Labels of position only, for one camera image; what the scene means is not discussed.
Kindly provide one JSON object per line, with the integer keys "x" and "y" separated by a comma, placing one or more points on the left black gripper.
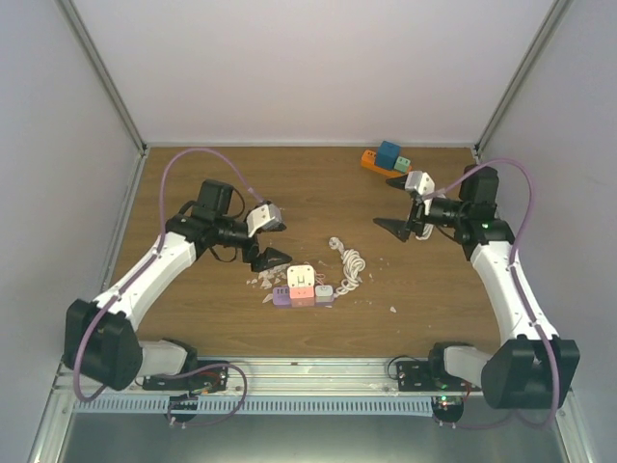
{"x": 250, "y": 252}

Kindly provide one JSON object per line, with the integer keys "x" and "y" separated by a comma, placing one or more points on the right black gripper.
{"x": 401, "y": 229}

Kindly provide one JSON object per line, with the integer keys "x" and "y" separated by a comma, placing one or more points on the white square plug adapter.
{"x": 300, "y": 276}

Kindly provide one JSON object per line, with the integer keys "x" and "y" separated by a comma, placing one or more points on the purple power strip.
{"x": 281, "y": 297}

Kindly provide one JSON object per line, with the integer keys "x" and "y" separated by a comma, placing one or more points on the pink cube adapter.
{"x": 302, "y": 296}

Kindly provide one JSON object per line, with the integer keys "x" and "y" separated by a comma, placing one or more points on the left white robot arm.
{"x": 101, "y": 340}

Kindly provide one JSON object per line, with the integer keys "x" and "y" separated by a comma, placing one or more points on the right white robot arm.
{"x": 534, "y": 367}

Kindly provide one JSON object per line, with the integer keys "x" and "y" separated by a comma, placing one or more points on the orange power strip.
{"x": 368, "y": 162}

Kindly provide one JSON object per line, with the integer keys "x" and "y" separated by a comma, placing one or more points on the green cube adapter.
{"x": 402, "y": 164}

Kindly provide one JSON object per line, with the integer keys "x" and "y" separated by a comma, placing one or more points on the blue cube adapter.
{"x": 386, "y": 155}

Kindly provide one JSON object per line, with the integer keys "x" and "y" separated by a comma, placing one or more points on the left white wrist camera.
{"x": 259, "y": 219}

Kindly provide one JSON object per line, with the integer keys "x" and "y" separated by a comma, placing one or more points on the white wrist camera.
{"x": 419, "y": 185}
{"x": 259, "y": 219}

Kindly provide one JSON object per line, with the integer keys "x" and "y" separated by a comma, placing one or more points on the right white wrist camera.
{"x": 419, "y": 185}

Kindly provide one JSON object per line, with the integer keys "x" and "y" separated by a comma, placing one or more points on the aluminium front rail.
{"x": 269, "y": 376}

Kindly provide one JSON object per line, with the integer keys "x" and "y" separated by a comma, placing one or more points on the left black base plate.
{"x": 208, "y": 381}

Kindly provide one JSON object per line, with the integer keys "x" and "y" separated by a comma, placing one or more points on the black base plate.
{"x": 208, "y": 381}
{"x": 424, "y": 376}

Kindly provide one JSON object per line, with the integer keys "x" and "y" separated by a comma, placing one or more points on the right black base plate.
{"x": 424, "y": 376}

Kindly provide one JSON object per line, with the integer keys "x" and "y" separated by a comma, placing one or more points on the grey slotted cable duct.
{"x": 265, "y": 405}

